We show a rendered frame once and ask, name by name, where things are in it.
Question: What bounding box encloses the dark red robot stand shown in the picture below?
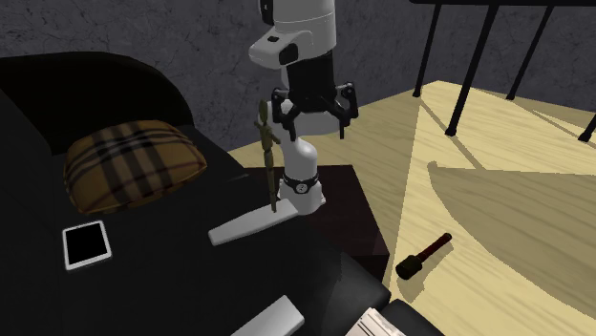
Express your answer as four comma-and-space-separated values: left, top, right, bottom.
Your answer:
245, 164, 391, 282

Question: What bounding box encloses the tan plaid cushion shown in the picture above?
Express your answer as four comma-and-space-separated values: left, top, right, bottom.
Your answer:
63, 119, 208, 215

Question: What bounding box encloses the black sofa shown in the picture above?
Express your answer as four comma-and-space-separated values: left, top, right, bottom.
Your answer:
0, 51, 444, 336

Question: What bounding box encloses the white flat bar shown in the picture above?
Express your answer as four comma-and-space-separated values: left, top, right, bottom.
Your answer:
229, 294, 307, 336
207, 201, 300, 247

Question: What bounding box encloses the dark red bottle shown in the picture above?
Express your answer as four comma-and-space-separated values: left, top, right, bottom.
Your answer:
394, 232, 454, 282

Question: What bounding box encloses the wooden jointed mannequin figure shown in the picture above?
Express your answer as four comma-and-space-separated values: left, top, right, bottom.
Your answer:
253, 99, 283, 214

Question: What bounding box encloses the black-legged table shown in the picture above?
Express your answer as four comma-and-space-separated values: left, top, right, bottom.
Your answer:
408, 0, 596, 143

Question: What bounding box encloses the white tablet with black screen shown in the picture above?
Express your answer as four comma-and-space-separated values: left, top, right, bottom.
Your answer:
61, 220, 114, 272

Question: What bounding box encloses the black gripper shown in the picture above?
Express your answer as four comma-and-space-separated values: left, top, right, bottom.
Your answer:
270, 50, 360, 142

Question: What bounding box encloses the white printed paper booklet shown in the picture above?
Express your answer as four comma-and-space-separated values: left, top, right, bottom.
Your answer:
344, 306, 407, 336

